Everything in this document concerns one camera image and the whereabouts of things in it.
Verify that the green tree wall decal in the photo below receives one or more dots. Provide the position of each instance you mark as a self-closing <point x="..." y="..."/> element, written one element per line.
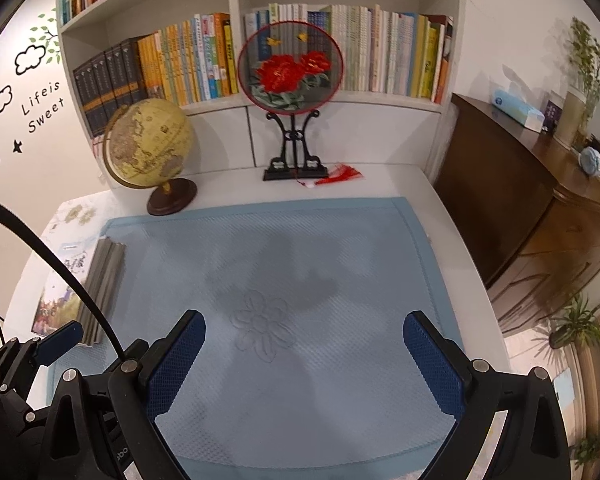
<point x="50" y="42"/>

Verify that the light blue quilted mat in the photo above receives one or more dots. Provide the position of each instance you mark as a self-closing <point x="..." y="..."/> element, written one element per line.
<point x="305" y="270"/>

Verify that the yellow desk globe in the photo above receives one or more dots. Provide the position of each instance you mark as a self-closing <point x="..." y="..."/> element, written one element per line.
<point x="150" y="140"/>

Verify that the row of dark grey books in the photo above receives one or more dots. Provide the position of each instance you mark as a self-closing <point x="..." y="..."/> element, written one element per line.
<point x="110" y="85"/>

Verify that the blue tissue box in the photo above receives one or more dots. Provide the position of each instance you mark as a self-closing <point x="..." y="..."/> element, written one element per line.
<point x="519" y="110"/>

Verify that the floor potted plant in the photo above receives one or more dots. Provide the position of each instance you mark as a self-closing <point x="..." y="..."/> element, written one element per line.
<point x="574" y="320"/>
<point x="592" y="452"/>

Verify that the small purple box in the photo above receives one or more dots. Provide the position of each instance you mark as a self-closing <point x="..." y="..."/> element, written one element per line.
<point x="552" y="117"/>

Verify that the row of pale spine books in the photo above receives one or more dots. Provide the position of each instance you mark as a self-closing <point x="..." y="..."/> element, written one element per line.
<point x="379" y="50"/>

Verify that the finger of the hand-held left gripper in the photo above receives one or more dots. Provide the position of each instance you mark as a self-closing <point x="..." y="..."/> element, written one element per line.
<point x="60" y="340"/>

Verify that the row of yellow orange books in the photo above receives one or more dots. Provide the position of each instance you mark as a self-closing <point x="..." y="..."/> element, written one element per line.
<point x="180" y="60"/>

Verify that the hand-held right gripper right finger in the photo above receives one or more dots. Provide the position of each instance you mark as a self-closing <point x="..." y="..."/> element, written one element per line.
<point x="432" y="360"/>

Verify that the blue face mask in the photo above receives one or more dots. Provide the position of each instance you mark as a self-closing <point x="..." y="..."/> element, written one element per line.
<point x="590" y="161"/>

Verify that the black lettering wall decal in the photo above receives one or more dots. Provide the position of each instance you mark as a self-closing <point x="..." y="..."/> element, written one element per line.
<point x="32" y="127"/>

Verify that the red tassel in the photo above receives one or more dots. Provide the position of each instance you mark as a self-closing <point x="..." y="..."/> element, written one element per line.
<point x="342" y="175"/>

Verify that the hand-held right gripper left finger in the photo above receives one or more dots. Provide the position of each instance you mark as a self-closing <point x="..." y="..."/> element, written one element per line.
<point x="177" y="360"/>

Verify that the stack of sorted picture volumes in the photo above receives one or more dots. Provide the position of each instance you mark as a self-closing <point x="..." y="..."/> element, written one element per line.
<point x="65" y="280"/>

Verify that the round embroidered flower fan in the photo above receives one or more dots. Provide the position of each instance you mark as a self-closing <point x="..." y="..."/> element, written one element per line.
<point x="290" y="75"/>

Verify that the black bird wall decal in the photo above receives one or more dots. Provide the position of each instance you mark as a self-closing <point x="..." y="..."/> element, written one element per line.
<point x="17" y="147"/>

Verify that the potted green plant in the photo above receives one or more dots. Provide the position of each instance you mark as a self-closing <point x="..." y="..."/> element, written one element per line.
<point x="587" y="65"/>

